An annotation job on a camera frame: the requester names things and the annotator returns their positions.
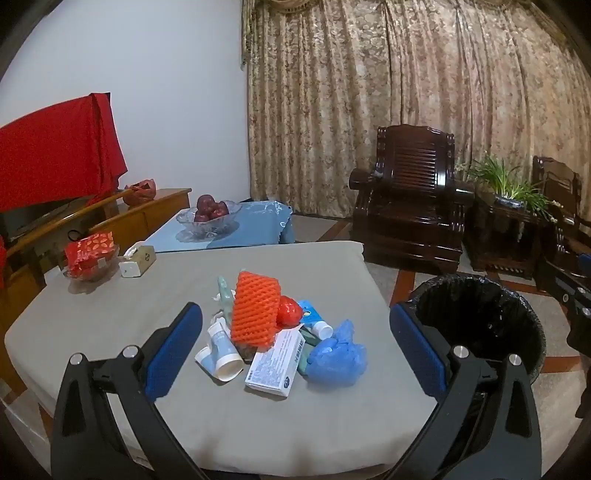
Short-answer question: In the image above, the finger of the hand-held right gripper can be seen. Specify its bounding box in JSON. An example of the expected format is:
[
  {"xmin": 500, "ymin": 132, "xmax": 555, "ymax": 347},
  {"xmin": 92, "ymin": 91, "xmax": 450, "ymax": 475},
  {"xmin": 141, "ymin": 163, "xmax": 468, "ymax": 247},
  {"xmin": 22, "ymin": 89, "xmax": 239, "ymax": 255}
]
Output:
[{"xmin": 556, "ymin": 272, "xmax": 591, "ymax": 324}]

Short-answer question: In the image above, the small glass bowl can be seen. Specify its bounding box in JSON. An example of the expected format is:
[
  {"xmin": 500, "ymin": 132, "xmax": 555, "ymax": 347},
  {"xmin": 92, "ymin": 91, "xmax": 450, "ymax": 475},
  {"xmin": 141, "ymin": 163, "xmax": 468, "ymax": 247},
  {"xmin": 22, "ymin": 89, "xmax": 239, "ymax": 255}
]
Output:
[{"xmin": 62, "ymin": 251, "xmax": 121, "ymax": 283}]

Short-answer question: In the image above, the blue and white small bottle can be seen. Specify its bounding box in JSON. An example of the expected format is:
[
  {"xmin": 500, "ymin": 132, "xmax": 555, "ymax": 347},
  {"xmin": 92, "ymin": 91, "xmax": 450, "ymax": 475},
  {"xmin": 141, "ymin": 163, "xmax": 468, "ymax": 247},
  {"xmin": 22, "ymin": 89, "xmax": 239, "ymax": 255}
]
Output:
[{"xmin": 295, "ymin": 300, "xmax": 334, "ymax": 339}]

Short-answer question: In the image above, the table with blue cloth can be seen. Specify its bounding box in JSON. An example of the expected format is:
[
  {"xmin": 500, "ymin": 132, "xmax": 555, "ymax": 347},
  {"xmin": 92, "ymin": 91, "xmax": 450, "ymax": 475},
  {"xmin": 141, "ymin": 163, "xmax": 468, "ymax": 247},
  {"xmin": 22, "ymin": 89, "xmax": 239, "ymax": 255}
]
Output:
[{"xmin": 145, "ymin": 200, "xmax": 296, "ymax": 254}]

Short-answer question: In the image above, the glass fruit bowl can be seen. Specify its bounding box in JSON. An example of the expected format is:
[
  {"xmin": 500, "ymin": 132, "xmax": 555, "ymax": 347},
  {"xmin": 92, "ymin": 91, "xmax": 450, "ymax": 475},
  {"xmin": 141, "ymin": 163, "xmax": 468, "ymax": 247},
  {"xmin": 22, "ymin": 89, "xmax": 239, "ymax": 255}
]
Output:
[{"xmin": 176, "ymin": 200, "xmax": 242, "ymax": 235}]

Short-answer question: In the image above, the green packet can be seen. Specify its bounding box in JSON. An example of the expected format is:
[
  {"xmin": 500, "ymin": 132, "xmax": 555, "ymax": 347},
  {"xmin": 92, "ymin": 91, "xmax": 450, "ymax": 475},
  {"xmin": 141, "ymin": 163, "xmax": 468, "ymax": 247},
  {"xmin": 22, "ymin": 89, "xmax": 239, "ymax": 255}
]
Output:
[{"xmin": 298, "ymin": 325, "xmax": 324, "ymax": 376}]

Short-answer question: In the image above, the beige tissue box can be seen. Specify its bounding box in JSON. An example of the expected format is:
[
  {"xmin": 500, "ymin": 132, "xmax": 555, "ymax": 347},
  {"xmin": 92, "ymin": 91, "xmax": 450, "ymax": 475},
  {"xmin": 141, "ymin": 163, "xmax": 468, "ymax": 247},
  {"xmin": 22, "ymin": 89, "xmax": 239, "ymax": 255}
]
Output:
[{"xmin": 119, "ymin": 244, "xmax": 157, "ymax": 278}]

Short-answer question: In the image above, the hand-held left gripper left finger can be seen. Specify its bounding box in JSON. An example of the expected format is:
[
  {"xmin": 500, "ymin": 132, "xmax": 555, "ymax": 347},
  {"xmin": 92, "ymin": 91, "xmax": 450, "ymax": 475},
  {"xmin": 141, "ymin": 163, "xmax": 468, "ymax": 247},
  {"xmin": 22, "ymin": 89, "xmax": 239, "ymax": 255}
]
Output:
[{"xmin": 51, "ymin": 302, "xmax": 208, "ymax": 480}]

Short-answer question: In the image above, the dark wooden side table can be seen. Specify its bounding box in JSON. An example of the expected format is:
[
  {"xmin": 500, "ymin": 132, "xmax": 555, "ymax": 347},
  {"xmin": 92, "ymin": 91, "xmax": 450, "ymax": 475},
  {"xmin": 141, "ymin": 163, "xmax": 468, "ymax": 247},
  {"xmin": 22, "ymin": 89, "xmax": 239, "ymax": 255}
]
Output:
[{"xmin": 464, "ymin": 189, "xmax": 548, "ymax": 280}]

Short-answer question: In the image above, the red cloth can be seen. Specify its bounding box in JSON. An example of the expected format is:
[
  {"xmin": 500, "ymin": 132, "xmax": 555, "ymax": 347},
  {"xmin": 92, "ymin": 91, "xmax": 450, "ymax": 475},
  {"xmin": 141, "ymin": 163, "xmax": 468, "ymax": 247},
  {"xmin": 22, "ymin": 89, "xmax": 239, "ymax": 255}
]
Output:
[{"xmin": 0, "ymin": 92, "xmax": 129, "ymax": 213}]

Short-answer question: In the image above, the beige patterned curtain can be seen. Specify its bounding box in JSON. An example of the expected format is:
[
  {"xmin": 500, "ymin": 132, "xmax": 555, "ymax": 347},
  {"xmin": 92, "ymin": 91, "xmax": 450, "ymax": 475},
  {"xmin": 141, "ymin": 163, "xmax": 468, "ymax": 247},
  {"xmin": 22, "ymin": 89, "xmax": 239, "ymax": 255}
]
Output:
[{"xmin": 240, "ymin": 0, "xmax": 591, "ymax": 222}]

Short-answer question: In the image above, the black television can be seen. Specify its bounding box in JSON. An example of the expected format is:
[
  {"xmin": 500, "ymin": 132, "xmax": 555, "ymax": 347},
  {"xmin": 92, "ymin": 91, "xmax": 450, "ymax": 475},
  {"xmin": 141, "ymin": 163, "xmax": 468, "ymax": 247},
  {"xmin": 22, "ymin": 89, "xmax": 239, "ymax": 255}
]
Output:
[{"xmin": 0, "ymin": 191, "xmax": 88, "ymax": 243}]

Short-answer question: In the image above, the wooden television cabinet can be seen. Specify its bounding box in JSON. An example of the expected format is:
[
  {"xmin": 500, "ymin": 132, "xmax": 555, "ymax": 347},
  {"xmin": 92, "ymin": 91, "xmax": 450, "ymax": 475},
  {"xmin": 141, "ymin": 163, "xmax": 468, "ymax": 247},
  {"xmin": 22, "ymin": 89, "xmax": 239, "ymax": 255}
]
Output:
[{"xmin": 0, "ymin": 187, "xmax": 192, "ymax": 384}]

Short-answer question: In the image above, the red patterned packet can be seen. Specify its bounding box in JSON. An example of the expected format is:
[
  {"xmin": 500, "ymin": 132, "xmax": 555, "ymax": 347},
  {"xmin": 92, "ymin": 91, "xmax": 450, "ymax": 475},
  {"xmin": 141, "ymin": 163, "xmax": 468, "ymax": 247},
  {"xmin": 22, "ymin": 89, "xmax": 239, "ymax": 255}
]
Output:
[{"xmin": 64, "ymin": 232, "xmax": 115, "ymax": 273}]

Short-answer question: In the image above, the pale green wrapper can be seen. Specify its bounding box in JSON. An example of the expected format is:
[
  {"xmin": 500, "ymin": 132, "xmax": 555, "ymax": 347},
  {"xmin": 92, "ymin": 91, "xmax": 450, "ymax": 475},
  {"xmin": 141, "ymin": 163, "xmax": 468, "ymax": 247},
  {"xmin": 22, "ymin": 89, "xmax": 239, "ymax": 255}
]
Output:
[{"xmin": 212, "ymin": 276, "xmax": 237, "ymax": 324}]

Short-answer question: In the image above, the white medicine box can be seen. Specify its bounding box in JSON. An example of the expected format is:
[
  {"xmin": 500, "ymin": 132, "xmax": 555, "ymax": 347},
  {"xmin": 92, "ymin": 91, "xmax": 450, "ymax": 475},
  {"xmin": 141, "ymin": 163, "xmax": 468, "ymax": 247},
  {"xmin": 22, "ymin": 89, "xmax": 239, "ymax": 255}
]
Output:
[{"xmin": 244, "ymin": 330, "xmax": 306, "ymax": 398}]

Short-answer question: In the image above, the blue plastic bag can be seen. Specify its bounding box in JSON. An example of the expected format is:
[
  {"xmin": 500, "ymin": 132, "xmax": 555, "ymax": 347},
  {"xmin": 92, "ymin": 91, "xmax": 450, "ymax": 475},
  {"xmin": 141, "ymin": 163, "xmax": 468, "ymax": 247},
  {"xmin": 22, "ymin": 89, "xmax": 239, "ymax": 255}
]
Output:
[{"xmin": 305, "ymin": 319, "xmax": 369, "ymax": 387}]

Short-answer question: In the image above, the bin with black liner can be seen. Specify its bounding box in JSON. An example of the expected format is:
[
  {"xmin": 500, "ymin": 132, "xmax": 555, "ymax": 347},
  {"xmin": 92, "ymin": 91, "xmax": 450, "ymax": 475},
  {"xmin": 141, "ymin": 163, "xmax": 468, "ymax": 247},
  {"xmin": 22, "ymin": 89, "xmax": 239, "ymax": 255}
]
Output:
[{"xmin": 409, "ymin": 272, "xmax": 547, "ymax": 386}]

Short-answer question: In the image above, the orange foam fruit net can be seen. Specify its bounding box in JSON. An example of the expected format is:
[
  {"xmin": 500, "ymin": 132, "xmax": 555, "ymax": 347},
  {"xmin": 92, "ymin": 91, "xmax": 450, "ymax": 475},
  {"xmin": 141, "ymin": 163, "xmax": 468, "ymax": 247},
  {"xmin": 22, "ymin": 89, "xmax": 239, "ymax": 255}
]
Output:
[{"xmin": 229, "ymin": 271, "xmax": 282, "ymax": 349}]

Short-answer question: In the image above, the green potted plant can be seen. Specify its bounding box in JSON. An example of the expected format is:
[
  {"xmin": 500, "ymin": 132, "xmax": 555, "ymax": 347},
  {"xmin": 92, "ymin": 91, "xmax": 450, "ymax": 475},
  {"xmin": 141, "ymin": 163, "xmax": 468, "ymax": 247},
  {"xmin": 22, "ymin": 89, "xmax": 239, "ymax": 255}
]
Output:
[{"xmin": 455, "ymin": 152, "xmax": 561, "ymax": 222}]

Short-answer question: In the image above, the red plastic bag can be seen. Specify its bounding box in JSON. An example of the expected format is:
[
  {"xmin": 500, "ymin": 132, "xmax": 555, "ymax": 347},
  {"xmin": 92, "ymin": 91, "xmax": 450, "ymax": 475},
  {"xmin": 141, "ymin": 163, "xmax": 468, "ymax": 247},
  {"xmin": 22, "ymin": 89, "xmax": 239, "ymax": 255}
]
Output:
[{"xmin": 276, "ymin": 295, "xmax": 304, "ymax": 329}]

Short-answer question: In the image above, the white cream tube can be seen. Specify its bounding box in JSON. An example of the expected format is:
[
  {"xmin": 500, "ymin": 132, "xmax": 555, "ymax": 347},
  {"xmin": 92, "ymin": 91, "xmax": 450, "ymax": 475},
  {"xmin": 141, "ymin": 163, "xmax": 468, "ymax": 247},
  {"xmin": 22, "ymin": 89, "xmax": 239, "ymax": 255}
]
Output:
[{"xmin": 194, "ymin": 318, "xmax": 245, "ymax": 383}]

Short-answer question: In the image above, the red paper ornament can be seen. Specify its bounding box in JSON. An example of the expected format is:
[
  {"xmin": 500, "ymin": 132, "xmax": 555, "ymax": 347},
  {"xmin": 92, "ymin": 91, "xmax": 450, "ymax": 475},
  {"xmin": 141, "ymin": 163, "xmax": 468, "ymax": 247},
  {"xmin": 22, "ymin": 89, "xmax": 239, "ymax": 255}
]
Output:
[{"xmin": 124, "ymin": 179, "xmax": 157, "ymax": 206}]

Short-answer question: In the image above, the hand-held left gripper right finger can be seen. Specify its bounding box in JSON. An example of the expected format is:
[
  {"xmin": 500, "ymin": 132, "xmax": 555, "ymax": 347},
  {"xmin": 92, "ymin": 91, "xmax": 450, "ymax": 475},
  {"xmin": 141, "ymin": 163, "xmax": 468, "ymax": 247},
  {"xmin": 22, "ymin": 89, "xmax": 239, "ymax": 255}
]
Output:
[{"xmin": 383, "ymin": 302, "xmax": 542, "ymax": 480}]

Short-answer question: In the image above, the dark wooden armchair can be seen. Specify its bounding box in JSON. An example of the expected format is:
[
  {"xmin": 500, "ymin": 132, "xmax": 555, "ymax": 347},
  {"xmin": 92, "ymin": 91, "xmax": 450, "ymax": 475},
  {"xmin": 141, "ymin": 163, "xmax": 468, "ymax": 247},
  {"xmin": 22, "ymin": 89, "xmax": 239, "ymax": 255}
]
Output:
[
  {"xmin": 348, "ymin": 124, "xmax": 475, "ymax": 275},
  {"xmin": 531, "ymin": 156, "xmax": 591, "ymax": 296}
]

